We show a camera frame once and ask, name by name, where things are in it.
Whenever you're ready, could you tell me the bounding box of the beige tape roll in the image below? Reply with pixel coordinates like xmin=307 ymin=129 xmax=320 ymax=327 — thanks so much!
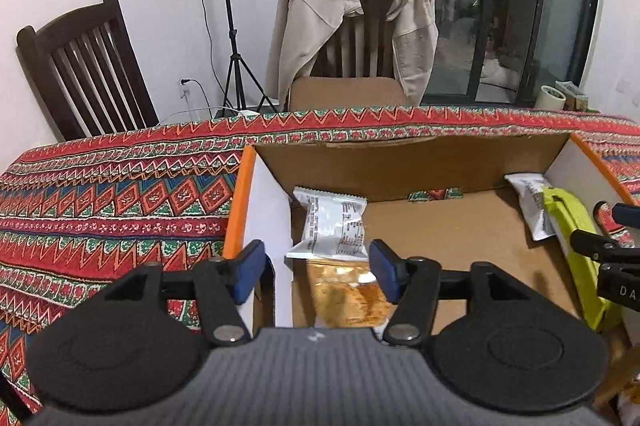
xmin=537 ymin=84 xmax=567 ymax=111

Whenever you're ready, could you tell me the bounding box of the dark wooden chair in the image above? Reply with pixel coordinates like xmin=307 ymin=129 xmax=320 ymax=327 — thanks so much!
xmin=16 ymin=0 xmax=160 ymax=141

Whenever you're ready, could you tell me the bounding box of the white power strip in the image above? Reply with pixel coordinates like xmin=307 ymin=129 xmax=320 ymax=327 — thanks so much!
xmin=215 ymin=106 xmax=261 ymax=119

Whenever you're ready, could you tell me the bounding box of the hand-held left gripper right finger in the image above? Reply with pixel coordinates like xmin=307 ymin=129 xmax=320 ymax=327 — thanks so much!
xmin=368 ymin=239 xmax=531 ymax=348

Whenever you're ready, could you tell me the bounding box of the chair with beige jacket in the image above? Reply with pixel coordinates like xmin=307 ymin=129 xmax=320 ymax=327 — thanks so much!
xmin=265 ymin=0 xmax=440 ymax=107

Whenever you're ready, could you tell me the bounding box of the orange-edged cardboard box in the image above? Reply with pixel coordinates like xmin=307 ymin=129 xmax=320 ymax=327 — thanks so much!
xmin=222 ymin=132 xmax=640 ymax=343

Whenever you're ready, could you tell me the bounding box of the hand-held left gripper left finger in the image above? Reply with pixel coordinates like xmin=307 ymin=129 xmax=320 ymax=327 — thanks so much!
xmin=107 ymin=240 xmax=266 ymax=347

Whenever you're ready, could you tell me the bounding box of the black tripod stand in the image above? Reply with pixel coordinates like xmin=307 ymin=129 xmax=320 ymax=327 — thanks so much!
xmin=215 ymin=0 xmax=279 ymax=114

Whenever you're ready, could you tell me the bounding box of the white printed snack packet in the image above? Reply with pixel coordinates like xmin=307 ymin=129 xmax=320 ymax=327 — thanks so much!
xmin=504 ymin=173 xmax=558 ymax=241
xmin=286 ymin=187 xmax=370 ymax=261

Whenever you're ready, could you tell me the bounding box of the wooden chair with tan seat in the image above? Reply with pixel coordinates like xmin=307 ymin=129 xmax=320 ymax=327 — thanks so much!
xmin=287 ymin=0 xmax=416 ymax=111

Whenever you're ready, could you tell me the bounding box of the black-framed glass sliding door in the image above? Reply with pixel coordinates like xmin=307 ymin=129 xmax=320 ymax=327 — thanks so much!
xmin=298 ymin=0 xmax=604 ymax=107

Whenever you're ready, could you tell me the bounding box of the clear orange snack packet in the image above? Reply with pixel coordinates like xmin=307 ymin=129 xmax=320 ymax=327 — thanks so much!
xmin=306 ymin=258 xmax=396 ymax=333

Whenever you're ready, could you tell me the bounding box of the lime green snack packet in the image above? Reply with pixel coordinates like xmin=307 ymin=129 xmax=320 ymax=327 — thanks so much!
xmin=542 ymin=187 xmax=624 ymax=333

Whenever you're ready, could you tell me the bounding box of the red patterned tablecloth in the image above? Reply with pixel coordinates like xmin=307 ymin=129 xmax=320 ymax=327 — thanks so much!
xmin=0 ymin=103 xmax=640 ymax=426

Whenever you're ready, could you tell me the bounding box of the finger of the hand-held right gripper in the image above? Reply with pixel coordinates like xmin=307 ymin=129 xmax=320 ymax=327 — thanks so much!
xmin=594 ymin=201 xmax=640 ymax=234
xmin=570 ymin=229 xmax=640 ymax=263

